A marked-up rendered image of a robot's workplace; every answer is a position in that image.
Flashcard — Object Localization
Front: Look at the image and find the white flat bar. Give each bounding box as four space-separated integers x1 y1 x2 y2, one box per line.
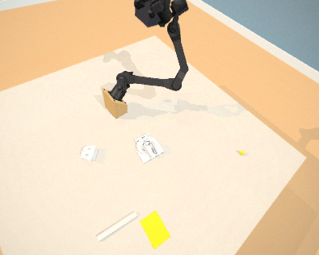
96 211 137 241

